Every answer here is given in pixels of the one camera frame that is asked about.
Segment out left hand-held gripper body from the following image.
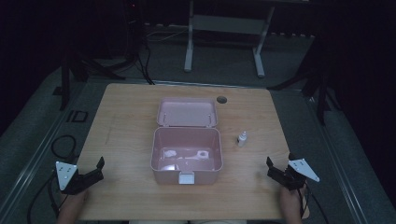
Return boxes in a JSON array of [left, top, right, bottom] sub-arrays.
[[55, 161, 92, 196]]

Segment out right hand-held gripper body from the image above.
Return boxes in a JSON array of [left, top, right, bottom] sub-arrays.
[[279, 152, 321, 191]]

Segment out person's right hand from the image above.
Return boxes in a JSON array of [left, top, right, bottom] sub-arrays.
[[278, 185, 305, 224]]

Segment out person's left hand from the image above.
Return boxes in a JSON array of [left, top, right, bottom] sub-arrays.
[[56, 189, 91, 224]]

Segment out small white dropper bottle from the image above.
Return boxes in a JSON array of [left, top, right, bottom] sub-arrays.
[[236, 131, 248, 147]]

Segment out pink plastic storage box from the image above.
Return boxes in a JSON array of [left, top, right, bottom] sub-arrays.
[[149, 96, 224, 187]]

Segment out black tripod stand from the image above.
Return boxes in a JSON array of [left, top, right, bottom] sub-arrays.
[[51, 18, 142, 112], [266, 34, 342, 127]]

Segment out looped black floor cable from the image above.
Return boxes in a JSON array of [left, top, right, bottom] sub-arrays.
[[50, 134, 78, 161]]

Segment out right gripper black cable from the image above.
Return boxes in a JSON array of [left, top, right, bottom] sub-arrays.
[[297, 183, 331, 224]]

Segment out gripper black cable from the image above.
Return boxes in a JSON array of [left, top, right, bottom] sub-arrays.
[[26, 171, 62, 224], [297, 183, 331, 224]]

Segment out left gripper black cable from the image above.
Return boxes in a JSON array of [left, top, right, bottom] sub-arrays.
[[26, 171, 62, 224]]

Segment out black cables behind table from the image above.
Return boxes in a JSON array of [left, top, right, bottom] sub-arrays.
[[136, 43, 156, 86]]

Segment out white metal desk frame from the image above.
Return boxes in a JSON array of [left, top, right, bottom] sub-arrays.
[[183, 0, 276, 78]]

